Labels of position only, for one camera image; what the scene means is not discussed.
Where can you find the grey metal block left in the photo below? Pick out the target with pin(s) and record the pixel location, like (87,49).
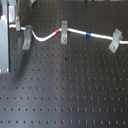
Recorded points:
(7,16)

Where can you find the grey cable clip middle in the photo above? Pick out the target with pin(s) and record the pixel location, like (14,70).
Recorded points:
(64,32)

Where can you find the grey cable clip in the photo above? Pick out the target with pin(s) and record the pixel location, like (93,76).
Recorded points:
(64,32)
(117,37)
(17,23)
(27,37)

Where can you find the grey cable clip right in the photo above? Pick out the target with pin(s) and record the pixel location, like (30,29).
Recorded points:
(117,37)

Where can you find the grey cable clip far left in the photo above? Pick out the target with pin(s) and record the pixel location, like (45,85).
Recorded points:
(17,23)

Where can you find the grey bracket top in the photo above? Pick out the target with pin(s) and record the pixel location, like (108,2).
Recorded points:
(31,3)

